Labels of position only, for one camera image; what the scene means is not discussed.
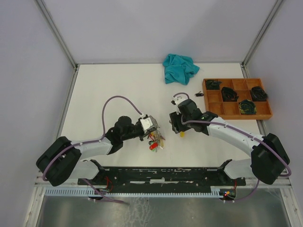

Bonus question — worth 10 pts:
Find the red key tag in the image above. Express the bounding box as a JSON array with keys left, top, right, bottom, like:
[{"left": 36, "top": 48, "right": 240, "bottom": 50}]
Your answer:
[{"left": 149, "top": 141, "right": 158, "bottom": 150}]

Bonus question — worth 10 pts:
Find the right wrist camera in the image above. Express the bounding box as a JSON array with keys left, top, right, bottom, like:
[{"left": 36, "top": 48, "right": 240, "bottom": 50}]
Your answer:
[{"left": 171, "top": 94, "right": 188, "bottom": 106}]

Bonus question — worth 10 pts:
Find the large metal keyring yellow handle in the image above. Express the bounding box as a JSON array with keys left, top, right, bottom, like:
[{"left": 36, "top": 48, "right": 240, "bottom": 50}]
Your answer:
[{"left": 148, "top": 125, "right": 165, "bottom": 152}]

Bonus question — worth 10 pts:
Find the teal cloth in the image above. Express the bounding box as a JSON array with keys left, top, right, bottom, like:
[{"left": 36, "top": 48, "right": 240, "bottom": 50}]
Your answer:
[{"left": 162, "top": 54, "right": 200, "bottom": 86}]

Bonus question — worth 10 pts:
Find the black strap bundle right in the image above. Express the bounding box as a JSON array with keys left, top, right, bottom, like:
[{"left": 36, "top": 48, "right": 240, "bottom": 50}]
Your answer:
[{"left": 250, "top": 86, "right": 268, "bottom": 101}]

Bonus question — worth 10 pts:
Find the black key tag key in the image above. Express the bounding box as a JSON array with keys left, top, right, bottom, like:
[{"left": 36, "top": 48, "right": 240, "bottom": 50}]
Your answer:
[{"left": 195, "top": 92, "right": 204, "bottom": 97}]

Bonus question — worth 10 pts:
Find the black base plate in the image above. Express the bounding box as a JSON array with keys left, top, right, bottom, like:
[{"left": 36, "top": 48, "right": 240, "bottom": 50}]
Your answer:
[{"left": 89, "top": 166, "right": 246, "bottom": 193}]

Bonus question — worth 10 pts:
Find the aluminium frame rail right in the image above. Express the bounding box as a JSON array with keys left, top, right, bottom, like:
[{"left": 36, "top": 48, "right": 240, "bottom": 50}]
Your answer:
[{"left": 241, "top": 0, "right": 285, "bottom": 68}]

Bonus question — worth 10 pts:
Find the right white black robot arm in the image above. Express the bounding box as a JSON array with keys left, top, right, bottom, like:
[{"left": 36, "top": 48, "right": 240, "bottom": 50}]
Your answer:
[{"left": 169, "top": 96, "right": 291, "bottom": 185}]

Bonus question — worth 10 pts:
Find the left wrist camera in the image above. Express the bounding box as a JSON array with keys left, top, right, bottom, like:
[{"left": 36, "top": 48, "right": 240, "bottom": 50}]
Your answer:
[{"left": 139, "top": 115, "right": 158, "bottom": 131}]

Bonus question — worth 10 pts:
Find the aluminium frame rail left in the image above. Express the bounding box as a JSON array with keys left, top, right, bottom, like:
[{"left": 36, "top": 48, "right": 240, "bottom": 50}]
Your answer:
[{"left": 34, "top": 0, "right": 79, "bottom": 69}]

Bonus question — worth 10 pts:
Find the black strap bundle middle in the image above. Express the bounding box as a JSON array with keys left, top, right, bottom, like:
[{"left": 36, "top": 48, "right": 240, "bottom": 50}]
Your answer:
[{"left": 221, "top": 86, "right": 240, "bottom": 102}]

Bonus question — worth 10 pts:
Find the aluminium frame rail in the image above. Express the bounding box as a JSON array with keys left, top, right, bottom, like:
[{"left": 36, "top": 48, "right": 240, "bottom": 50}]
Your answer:
[
  {"left": 241, "top": 0, "right": 285, "bottom": 68},
  {"left": 34, "top": 0, "right": 79, "bottom": 69}
]

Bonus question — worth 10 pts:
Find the black strap bundle top left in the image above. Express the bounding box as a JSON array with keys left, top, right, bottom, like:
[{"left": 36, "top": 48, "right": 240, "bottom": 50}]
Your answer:
[{"left": 205, "top": 79, "right": 222, "bottom": 90}]

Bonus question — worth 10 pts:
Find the wooden compartment tray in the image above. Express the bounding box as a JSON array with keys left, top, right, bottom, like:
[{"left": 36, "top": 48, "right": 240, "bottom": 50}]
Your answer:
[{"left": 202, "top": 78, "right": 273, "bottom": 120}]

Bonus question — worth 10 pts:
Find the white cable duct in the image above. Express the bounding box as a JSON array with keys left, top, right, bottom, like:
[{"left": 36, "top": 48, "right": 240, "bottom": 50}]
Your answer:
[{"left": 44, "top": 186, "right": 225, "bottom": 197}]

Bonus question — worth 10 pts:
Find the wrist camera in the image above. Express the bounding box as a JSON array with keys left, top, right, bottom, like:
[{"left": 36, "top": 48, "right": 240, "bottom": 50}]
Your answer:
[
  {"left": 139, "top": 115, "right": 158, "bottom": 131},
  {"left": 171, "top": 94, "right": 188, "bottom": 106}
]

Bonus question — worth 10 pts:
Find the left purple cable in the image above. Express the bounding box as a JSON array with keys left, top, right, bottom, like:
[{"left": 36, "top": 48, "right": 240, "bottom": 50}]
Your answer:
[{"left": 42, "top": 96, "right": 146, "bottom": 204}]

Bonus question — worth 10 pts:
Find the black green strap bundle bottom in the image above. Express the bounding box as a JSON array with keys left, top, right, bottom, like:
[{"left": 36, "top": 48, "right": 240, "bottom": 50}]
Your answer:
[{"left": 238, "top": 99, "right": 258, "bottom": 116}]

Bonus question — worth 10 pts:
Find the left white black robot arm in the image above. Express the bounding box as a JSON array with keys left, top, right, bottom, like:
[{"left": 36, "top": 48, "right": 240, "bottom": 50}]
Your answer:
[{"left": 36, "top": 115, "right": 158, "bottom": 186}]

